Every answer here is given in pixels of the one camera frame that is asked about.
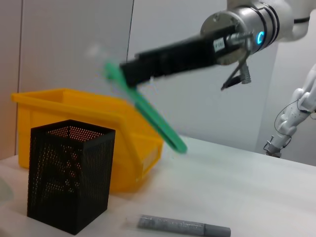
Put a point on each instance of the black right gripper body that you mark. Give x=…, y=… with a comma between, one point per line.
x=197, y=54

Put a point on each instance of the yellow plastic bin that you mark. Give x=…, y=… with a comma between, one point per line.
x=81, y=108

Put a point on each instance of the white humanoid robot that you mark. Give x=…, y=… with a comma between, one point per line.
x=293, y=116

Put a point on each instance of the green toothbrush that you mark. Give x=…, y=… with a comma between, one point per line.
x=158, y=123

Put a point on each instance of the translucent green fruit bowl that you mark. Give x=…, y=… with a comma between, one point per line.
x=5, y=190

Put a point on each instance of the grey glitter marker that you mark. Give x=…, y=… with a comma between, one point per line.
x=177, y=225

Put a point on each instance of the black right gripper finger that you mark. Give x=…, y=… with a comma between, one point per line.
x=150, y=55
x=140, y=74

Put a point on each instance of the black mesh pen holder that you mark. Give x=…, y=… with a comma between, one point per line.
x=69, y=175

